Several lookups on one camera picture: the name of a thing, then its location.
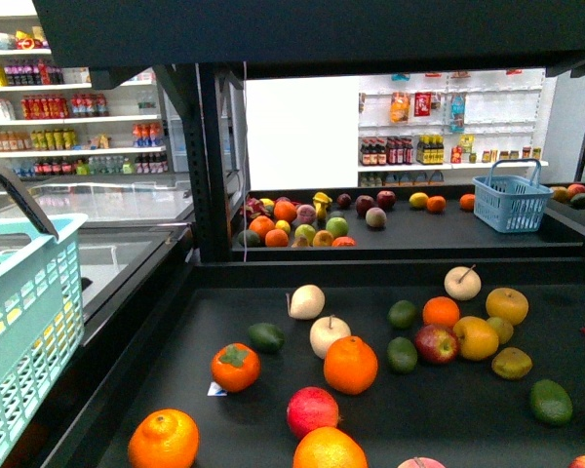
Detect light teal plastic basket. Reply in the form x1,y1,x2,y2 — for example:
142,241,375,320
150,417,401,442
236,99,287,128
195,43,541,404
0,214,87,465

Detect blue basket on far shelf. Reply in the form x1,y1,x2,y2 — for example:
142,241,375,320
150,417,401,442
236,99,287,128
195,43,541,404
472,158,553,234

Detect pile of far fruits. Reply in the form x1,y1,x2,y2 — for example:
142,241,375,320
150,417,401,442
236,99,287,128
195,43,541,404
235,190,476,249

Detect white pear left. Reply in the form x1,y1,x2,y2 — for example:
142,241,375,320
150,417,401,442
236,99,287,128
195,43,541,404
287,284,326,320

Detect dark green avocado left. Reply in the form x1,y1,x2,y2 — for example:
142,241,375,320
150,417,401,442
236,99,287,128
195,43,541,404
248,323,286,354

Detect green lime upper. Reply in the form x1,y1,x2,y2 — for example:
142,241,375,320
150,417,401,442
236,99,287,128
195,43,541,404
387,299,417,330

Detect green lime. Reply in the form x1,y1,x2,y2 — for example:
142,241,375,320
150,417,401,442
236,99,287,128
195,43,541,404
386,337,418,374
387,299,417,330
529,379,573,427

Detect big orange in middle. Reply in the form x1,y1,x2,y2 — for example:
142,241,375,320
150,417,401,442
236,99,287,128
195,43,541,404
323,335,378,396

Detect orange persimmon with green leaf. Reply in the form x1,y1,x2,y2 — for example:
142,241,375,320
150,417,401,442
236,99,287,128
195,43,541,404
211,342,261,393

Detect green lime lower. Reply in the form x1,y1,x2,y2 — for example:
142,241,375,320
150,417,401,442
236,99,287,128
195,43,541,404
386,337,418,374

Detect small tangerine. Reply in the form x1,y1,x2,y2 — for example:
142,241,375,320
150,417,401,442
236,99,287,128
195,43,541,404
422,296,461,328

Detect red pomegranate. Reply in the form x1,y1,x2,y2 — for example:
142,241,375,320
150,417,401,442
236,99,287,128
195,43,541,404
286,386,340,440

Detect white pear right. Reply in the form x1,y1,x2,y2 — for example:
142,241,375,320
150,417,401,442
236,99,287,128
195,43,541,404
444,266,482,301

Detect red yellow apple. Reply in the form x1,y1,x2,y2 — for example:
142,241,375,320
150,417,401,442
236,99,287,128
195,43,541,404
414,324,459,365

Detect yellow orange fruit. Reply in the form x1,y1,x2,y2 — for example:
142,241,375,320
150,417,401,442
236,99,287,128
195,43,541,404
452,316,499,362

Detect orange at front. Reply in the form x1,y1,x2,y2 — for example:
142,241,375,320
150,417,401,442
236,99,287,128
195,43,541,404
292,427,369,468

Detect golden orange top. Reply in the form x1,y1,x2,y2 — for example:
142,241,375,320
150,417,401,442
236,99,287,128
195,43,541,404
486,288,529,326

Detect brown kiwi upper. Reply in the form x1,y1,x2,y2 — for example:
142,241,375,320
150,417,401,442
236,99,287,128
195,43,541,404
487,317,514,345

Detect brown kiwi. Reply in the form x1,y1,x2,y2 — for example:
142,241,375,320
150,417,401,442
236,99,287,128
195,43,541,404
491,347,533,380
487,317,514,345

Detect large bumpy orange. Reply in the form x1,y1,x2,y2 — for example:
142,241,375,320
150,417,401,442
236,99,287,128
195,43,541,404
128,409,200,467

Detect brown kiwi lower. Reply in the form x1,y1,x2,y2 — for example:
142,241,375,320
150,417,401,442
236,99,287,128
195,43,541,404
491,347,533,380

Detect pink peach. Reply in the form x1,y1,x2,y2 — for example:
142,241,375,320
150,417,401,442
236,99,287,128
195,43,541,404
397,456,446,468

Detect green lime right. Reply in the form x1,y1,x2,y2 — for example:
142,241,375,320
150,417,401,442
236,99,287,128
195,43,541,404
529,379,573,427

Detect black shelf post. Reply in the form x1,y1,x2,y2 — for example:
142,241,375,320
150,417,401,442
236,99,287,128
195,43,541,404
199,63,231,262

